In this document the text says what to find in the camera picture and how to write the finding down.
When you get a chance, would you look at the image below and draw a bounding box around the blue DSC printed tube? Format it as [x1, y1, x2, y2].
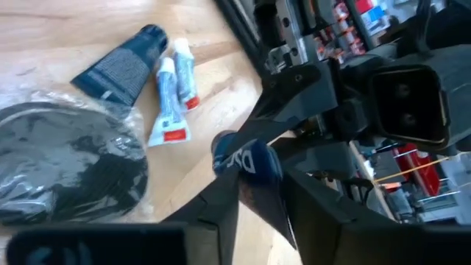
[210, 130, 298, 252]

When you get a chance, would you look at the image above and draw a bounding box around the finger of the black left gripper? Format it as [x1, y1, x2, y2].
[272, 141, 356, 177]
[220, 64, 322, 158]

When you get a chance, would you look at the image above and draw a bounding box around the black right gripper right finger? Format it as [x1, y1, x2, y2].
[283, 169, 471, 265]

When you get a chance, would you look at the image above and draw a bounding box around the dark navy flat tube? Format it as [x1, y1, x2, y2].
[71, 23, 169, 107]

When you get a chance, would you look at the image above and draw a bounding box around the white blue toothpaste tube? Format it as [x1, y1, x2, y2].
[147, 56, 192, 148]
[171, 37, 202, 112]

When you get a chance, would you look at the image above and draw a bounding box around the wide red plastic bin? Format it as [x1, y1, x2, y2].
[392, 143, 442, 197]

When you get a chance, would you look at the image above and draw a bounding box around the yellow hanging cable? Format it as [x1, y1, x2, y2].
[372, 157, 450, 184]

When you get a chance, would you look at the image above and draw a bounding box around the shelf with orange white bins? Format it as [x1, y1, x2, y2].
[312, 0, 398, 62]

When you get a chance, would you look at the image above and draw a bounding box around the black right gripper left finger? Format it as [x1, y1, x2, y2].
[5, 167, 241, 265]

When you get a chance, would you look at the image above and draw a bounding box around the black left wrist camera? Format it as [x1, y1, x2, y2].
[369, 65, 450, 150]

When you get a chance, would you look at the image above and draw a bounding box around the black aluminium cell frame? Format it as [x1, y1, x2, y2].
[212, 0, 268, 80]

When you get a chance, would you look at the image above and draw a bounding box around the black pad in clear bag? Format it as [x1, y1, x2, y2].
[0, 90, 150, 226]

